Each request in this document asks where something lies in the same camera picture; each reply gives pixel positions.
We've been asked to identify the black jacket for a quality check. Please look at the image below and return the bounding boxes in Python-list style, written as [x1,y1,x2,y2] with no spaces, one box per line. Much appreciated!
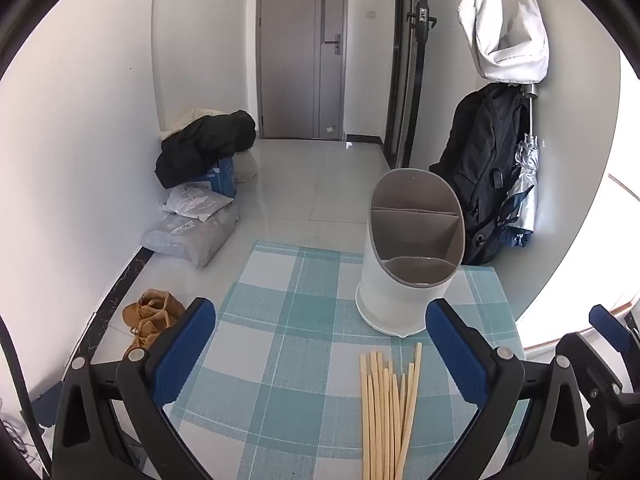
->
[155,110,258,190]

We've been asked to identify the brown suede boots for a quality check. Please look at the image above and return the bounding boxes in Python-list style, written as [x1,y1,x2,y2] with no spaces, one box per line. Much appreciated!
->
[122,289,186,361]

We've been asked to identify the black metal frame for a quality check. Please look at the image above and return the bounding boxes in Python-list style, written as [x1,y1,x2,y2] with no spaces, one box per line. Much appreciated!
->
[382,0,438,171]

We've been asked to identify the black backpack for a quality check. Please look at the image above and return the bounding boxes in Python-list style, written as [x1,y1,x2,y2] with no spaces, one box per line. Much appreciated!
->
[429,82,533,266]

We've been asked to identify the bundle of wooden chopsticks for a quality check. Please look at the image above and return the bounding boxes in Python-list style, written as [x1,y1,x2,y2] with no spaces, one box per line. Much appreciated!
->
[359,341,425,480]

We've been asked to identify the white plastic package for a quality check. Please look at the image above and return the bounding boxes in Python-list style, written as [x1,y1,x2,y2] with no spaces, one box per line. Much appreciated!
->
[161,183,235,221]

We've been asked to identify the metal coat stand pole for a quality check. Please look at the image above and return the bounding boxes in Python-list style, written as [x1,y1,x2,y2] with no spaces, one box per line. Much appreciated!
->
[520,85,538,136]

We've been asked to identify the dark blue flat cardboard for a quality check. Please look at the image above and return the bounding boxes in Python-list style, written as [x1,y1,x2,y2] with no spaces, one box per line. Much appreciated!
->
[30,390,68,428]

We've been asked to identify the teal checked tablecloth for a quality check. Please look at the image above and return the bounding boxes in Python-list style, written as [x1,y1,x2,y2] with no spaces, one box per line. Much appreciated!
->
[170,240,531,480]

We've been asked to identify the tangled cables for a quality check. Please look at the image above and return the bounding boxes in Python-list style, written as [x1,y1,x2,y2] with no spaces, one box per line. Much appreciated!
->
[0,400,51,466]

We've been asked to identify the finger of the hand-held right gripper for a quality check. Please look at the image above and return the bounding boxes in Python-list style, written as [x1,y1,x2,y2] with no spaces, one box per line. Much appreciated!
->
[588,304,640,358]
[554,332,628,411]

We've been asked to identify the beige cloth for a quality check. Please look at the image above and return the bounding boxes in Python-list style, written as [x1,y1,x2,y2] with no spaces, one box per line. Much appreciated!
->
[159,108,226,141]

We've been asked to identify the grey plastic package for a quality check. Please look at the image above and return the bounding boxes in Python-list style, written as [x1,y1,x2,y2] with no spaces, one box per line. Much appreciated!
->
[141,205,238,268]

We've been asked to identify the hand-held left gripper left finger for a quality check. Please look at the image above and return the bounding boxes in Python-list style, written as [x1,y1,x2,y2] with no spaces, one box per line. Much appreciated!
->
[52,297,217,480]

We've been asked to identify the blue cardboard box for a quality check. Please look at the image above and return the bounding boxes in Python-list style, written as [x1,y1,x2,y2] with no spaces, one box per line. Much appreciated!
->
[202,156,238,198]

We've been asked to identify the black thin pole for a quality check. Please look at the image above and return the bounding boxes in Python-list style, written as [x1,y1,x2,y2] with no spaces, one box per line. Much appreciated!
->
[0,317,51,480]

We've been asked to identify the white utensil holder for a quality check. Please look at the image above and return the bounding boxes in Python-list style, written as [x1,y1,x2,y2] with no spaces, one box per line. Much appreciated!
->
[355,167,466,338]

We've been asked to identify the grey door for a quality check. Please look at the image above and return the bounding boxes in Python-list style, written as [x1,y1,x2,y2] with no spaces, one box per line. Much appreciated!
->
[256,0,349,141]

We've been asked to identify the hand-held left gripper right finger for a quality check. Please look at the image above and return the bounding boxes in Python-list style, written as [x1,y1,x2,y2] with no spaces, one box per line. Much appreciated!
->
[425,298,591,480]

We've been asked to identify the white hanging bag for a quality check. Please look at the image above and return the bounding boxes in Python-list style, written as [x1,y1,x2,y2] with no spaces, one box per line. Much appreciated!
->
[457,0,551,83]

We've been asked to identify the silver navy folded umbrella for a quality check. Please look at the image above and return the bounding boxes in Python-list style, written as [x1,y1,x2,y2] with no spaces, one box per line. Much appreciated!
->
[500,132,543,248]

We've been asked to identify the beige sack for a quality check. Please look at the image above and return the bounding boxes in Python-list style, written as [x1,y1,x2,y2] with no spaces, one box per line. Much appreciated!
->
[235,152,258,183]

